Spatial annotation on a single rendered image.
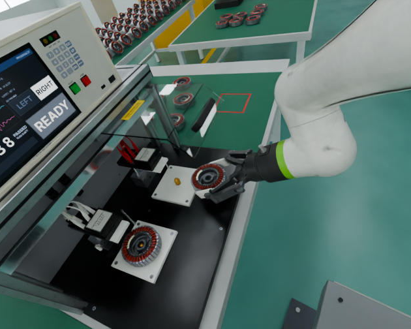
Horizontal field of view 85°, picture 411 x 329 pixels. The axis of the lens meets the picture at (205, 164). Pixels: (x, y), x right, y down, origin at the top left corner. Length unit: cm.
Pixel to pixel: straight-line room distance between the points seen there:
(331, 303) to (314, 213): 108
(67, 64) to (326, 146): 59
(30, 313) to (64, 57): 71
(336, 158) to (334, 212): 118
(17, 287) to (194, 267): 38
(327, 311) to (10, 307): 86
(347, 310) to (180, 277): 38
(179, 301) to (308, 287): 91
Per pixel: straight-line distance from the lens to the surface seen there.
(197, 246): 68
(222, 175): 68
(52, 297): 69
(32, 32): 62
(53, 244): 84
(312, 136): 47
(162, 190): 81
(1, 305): 101
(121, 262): 75
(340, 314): 58
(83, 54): 68
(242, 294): 142
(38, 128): 60
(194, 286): 65
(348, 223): 162
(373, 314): 59
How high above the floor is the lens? 138
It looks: 46 degrees down
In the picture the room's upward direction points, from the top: 18 degrees counter-clockwise
